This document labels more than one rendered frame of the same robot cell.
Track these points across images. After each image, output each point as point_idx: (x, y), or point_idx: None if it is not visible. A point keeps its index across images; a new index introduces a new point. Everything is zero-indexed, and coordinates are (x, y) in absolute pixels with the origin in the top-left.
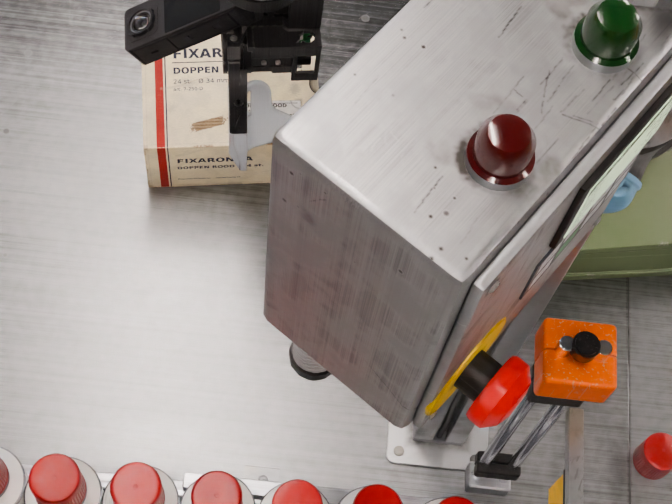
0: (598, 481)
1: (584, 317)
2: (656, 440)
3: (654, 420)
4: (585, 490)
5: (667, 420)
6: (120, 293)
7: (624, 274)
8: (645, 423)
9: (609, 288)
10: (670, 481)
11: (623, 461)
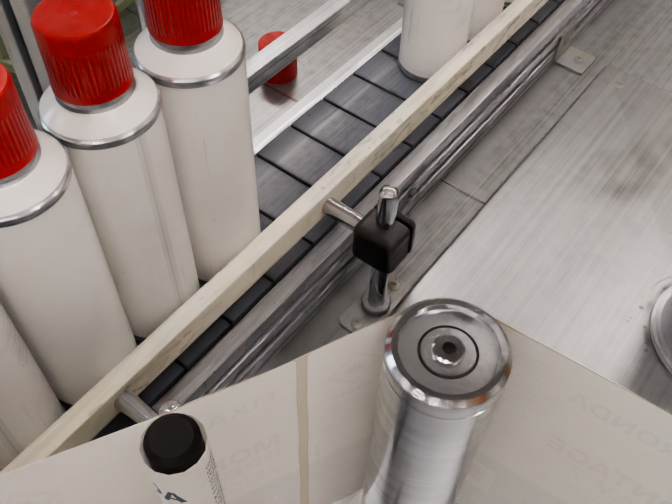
0: (263, 111)
1: (127, 47)
2: (265, 40)
3: (249, 53)
4: (263, 123)
5: (257, 46)
6: None
7: (121, 4)
8: (246, 59)
9: (122, 22)
10: (304, 70)
11: (262, 88)
